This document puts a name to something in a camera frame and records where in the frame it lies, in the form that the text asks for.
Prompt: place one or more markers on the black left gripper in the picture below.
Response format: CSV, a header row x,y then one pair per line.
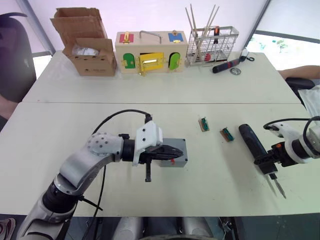
x,y
150,156

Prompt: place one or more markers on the thin wooden stick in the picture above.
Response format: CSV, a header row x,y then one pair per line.
x,y
193,20
189,18
209,20

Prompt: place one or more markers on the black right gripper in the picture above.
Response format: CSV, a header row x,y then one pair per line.
x,y
281,155

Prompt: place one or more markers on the round metal disc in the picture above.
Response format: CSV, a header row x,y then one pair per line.
x,y
235,71

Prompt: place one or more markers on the small green terminal block board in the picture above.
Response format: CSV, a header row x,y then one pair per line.
x,y
227,135
204,123

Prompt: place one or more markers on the pink shoe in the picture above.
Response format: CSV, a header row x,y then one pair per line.
x,y
7,227

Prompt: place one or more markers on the black office chair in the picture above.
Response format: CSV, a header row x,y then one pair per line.
x,y
15,62

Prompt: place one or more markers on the person's bare leg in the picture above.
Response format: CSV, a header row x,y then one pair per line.
x,y
6,107

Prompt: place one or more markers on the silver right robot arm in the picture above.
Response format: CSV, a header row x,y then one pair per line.
x,y
315,140

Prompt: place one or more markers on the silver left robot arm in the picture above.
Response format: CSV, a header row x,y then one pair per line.
x,y
75,165

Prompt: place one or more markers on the white plastic wrapped item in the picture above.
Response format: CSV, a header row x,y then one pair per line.
x,y
85,50

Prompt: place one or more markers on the wooden lock box coloured doors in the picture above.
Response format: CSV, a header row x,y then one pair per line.
x,y
150,50

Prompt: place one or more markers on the silver rounded robot leg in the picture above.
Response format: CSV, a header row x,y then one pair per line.
x,y
196,227
130,228

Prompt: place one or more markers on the black electric screwdriver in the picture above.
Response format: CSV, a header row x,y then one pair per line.
x,y
251,140

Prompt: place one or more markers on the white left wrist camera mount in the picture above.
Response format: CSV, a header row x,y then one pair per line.
x,y
147,136

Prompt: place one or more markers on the open brown cardboard box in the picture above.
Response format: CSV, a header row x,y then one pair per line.
x,y
95,65

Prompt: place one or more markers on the person's bare forearm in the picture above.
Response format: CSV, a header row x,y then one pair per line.
x,y
300,71

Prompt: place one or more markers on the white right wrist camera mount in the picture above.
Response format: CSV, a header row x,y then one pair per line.
x,y
285,131

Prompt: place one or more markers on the grey plastic junction box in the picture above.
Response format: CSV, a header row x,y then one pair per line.
x,y
182,147

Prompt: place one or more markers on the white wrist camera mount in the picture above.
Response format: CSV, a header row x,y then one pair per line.
x,y
147,136
285,131

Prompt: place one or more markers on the small red item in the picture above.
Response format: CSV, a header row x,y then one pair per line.
x,y
208,57

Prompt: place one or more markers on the black chair armrest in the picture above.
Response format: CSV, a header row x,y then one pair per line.
x,y
300,83

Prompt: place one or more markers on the white cloth garment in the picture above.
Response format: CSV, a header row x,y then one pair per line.
x,y
311,100

